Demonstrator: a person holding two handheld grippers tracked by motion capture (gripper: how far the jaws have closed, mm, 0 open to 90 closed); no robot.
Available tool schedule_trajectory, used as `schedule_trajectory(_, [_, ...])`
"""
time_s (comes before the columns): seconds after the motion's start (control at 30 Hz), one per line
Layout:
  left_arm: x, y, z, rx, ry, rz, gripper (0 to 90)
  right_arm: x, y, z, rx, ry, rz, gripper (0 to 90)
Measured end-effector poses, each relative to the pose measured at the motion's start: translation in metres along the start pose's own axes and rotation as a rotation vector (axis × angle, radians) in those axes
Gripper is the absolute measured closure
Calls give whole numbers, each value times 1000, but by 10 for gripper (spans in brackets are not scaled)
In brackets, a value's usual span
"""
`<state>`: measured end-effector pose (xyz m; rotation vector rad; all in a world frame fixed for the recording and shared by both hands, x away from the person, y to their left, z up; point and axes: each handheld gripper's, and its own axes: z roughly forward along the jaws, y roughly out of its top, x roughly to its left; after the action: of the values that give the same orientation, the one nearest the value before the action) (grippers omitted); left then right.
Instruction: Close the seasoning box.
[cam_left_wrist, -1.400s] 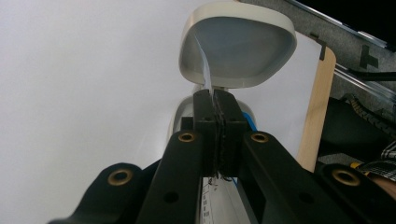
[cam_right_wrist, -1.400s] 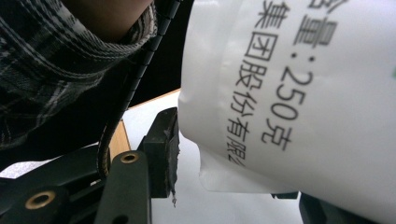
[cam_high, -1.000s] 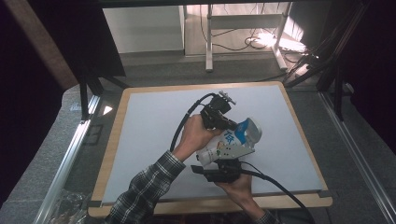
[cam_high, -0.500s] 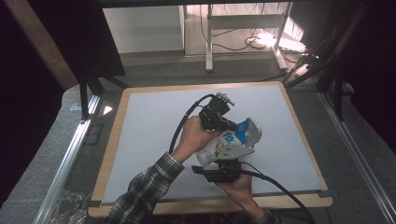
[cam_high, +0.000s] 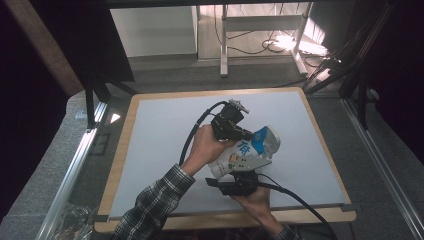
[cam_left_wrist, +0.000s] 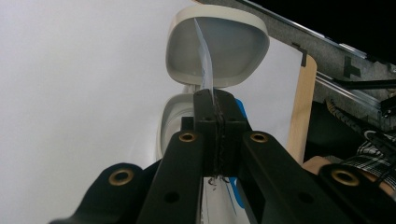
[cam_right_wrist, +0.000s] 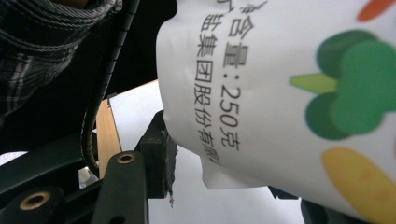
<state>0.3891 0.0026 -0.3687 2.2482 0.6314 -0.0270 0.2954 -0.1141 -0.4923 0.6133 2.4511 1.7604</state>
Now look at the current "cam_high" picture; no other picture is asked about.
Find left hand-held gripper black cable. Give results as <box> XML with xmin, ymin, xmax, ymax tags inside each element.
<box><xmin>178</xmin><ymin>100</ymin><xmax>230</xmax><ymax>166</ymax></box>

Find white table mat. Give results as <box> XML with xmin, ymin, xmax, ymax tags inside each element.
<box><xmin>108</xmin><ymin>91</ymin><xmax>346</xmax><ymax>221</ymax></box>

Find right hand-held gripper black cable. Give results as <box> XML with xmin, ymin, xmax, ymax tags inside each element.
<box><xmin>258</xmin><ymin>173</ymin><xmax>338</xmax><ymax>240</ymax></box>

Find white desk frame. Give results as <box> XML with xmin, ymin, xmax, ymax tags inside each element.
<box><xmin>219</xmin><ymin>3</ymin><xmax>310</xmax><ymax>78</ymax></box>

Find white and blue pouch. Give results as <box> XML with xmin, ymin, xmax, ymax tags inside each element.
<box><xmin>208</xmin><ymin>125</ymin><xmax>268</xmax><ymax>179</ymax></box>

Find black metal stand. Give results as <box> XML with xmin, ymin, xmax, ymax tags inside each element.
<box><xmin>82</xmin><ymin>66</ymin><xmax>140</xmax><ymax>130</ymax></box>

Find aluminium rail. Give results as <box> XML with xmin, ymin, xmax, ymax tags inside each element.
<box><xmin>34</xmin><ymin>101</ymin><xmax>108</xmax><ymax>240</ymax></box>
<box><xmin>341</xmin><ymin>98</ymin><xmax>424</xmax><ymax>240</ymax></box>

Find white lidded container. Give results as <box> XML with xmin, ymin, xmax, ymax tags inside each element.
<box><xmin>259</xmin><ymin>125</ymin><xmax>282</xmax><ymax>160</ymax></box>

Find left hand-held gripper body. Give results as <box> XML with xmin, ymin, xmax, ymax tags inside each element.
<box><xmin>210</xmin><ymin>99</ymin><xmax>250</xmax><ymax>141</ymax></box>

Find white cabinet panel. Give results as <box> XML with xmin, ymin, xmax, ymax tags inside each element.
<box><xmin>109</xmin><ymin>6</ymin><xmax>199</xmax><ymax>59</ymax></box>

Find black floor cables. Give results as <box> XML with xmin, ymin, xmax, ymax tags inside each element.
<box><xmin>213</xmin><ymin>3</ymin><xmax>303</xmax><ymax>56</ymax></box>

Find hand-held gripper black cable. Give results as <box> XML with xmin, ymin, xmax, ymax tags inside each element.
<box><xmin>258</xmin><ymin>173</ymin><xmax>338</xmax><ymax>240</ymax></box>
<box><xmin>178</xmin><ymin>100</ymin><xmax>230</xmax><ymax>166</ymax></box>

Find person's left hand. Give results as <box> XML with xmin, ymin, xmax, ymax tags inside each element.
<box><xmin>181</xmin><ymin>124</ymin><xmax>236</xmax><ymax>177</ymax></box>

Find black floor socket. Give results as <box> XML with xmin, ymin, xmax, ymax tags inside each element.
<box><xmin>88</xmin><ymin>132</ymin><xmax>112</xmax><ymax>157</ymax></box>

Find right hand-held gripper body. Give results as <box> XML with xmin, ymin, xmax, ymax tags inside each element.
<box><xmin>229</xmin><ymin>155</ymin><xmax>273</xmax><ymax>197</ymax></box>

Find clear plastic bag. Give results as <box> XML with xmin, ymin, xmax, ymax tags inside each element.
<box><xmin>52</xmin><ymin>202</ymin><xmax>97</xmax><ymax>240</ymax></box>

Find brown wooden beam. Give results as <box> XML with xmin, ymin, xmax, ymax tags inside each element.
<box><xmin>3</xmin><ymin>0</ymin><xmax>85</xmax><ymax>98</ymax></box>

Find black tripod stand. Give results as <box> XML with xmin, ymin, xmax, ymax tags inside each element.
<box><xmin>302</xmin><ymin>0</ymin><xmax>379</xmax><ymax>132</ymax></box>

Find person's right hand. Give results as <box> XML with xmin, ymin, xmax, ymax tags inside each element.
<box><xmin>232</xmin><ymin>188</ymin><xmax>272</xmax><ymax>226</ymax></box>

